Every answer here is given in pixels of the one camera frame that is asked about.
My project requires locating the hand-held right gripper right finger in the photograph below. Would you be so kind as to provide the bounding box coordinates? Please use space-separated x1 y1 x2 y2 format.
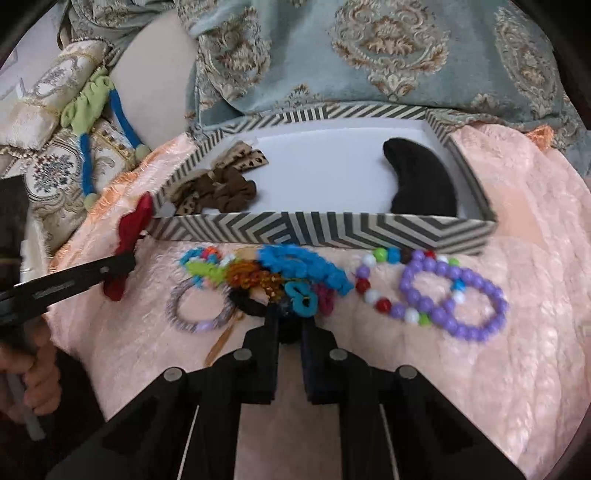
302 318 527 480

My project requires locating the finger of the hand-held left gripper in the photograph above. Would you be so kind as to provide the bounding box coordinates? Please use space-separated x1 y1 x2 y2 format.
0 253 137 326

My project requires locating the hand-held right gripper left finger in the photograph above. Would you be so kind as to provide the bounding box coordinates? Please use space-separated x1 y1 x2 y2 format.
46 308 280 480

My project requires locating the black scrunchie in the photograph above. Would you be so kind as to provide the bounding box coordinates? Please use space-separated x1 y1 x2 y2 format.
229 288 305 344

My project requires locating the rainbow crystal bead bracelet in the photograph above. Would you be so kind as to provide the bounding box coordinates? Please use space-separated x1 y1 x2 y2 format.
226 261 335 315

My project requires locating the red satin bow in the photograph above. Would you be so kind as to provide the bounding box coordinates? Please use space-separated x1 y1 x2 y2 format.
102 193 154 302

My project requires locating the blue pompom bead bracelet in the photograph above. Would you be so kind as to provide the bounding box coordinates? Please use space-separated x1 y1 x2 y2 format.
259 244 354 318

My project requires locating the green flower bead bracelet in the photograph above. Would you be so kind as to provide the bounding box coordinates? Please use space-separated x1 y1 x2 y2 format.
187 261 234 289

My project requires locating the purple grey hair tie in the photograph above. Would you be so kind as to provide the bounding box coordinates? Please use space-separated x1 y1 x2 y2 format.
166 277 237 334

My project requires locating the blue flower bead bracelet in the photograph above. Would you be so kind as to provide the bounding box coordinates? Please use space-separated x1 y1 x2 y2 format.
180 247 232 278

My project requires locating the multicoloured bead necklace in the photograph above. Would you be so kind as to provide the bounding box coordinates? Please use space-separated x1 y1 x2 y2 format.
355 248 467 328

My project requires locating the striped cardboard box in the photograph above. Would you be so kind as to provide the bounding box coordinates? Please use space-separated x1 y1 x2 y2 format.
150 104 498 257

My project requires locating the purple bead bracelet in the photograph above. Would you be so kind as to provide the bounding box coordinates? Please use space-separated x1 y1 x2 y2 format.
399 249 509 342

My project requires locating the person's left hand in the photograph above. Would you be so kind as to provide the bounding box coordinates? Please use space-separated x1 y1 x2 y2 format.
0 330 63 423

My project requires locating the cream embroidered cushion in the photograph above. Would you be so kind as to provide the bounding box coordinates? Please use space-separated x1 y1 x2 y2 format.
0 39 153 252

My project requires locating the green ruffled scrunchie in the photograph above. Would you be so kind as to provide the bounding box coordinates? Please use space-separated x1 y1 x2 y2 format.
60 67 116 134

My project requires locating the grey stick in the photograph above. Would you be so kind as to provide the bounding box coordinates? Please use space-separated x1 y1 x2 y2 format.
4 374 46 441

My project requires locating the brown scrunchie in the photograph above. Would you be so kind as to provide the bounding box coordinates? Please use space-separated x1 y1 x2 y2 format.
173 166 257 215

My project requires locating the leopard print bow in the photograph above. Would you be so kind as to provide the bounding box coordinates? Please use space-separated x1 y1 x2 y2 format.
210 142 270 172

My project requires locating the black foam pad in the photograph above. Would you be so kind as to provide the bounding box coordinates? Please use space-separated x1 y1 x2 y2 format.
382 137 458 217

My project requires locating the pink quilted blanket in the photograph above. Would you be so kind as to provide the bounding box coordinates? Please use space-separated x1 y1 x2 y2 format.
46 124 591 480

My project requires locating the blue damask cloth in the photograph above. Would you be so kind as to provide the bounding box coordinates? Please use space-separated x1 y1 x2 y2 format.
60 0 587 153

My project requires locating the blue cord with green pompoms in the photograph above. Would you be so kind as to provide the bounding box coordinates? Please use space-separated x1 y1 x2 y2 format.
81 88 151 209

